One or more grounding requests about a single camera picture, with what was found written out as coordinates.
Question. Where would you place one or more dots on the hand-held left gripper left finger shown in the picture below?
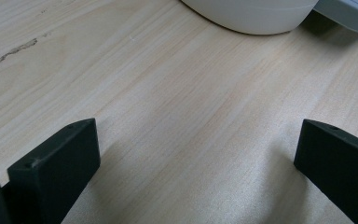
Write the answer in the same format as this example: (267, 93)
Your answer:
(56, 168)

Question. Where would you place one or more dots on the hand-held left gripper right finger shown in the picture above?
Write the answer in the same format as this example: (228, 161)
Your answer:
(338, 168)

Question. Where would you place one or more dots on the white and grey pedal trash can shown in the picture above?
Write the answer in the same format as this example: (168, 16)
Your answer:
(254, 15)

